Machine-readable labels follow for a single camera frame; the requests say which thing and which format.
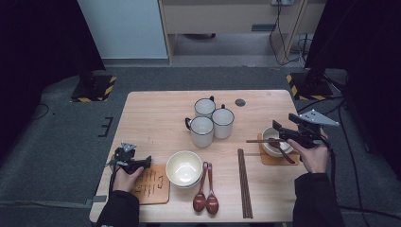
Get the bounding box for thin black floor cable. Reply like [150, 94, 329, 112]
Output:
[31, 103, 50, 121]

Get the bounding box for black cable bundle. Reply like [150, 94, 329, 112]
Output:
[296, 32, 314, 69]

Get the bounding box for grey tape piece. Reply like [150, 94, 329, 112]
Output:
[84, 195, 108, 205]

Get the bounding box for dark round chair base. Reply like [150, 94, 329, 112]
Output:
[183, 32, 217, 41]

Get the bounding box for white panel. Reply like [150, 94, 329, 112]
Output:
[77, 0, 169, 61]

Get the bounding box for light wooden desk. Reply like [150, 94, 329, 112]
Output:
[157, 0, 327, 65]

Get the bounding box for black floor cables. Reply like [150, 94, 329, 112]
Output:
[296, 96, 346, 116]

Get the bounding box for cream ceramic bowl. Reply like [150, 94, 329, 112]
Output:
[261, 127, 294, 159]
[173, 181, 202, 189]
[166, 150, 203, 187]

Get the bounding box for hand-held gripper black cable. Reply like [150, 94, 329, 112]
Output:
[321, 135, 340, 202]
[106, 159, 120, 202]

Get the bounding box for thick black floor cable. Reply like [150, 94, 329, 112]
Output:
[340, 203, 401, 221]

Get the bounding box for white enamel mug black rim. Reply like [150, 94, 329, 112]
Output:
[193, 96, 217, 119]
[211, 104, 235, 140]
[184, 115, 216, 148]

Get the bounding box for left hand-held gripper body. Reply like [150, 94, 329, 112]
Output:
[113, 141, 140, 175]

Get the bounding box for long black floor cable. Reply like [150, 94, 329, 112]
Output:
[337, 100, 372, 227]

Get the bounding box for grey vent slot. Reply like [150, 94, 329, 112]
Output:
[251, 23, 277, 32]

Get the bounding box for row of brown chopsticks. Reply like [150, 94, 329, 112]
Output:
[236, 148, 253, 219]

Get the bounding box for engraved wooden coaster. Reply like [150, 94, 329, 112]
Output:
[257, 133, 301, 166]
[131, 164, 170, 205]

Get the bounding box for person's right hand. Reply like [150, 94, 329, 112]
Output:
[287, 131, 329, 174]

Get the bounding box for black yellow striped stand base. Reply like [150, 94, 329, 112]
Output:
[286, 71, 335, 102]
[70, 75, 117, 103]

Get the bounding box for person's left hand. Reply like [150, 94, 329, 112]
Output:
[112, 166, 145, 193]

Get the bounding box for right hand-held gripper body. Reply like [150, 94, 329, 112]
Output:
[293, 109, 340, 149]

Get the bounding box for black hanging cable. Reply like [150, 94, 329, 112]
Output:
[269, 3, 301, 66]

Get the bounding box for right hand-held gripper black cable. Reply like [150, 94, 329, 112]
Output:
[321, 135, 340, 202]

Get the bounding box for black curtain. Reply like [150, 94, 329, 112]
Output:
[304, 0, 401, 181]
[0, 0, 107, 159]

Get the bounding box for left hand-held gripper black cable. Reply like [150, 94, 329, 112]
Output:
[106, 159, 120, 202]

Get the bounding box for reddish brown wooden spoon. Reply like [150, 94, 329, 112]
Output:
[205, 163, 219, 216]
[192, 161, 209, 213]
[268, 138, 296, 165]

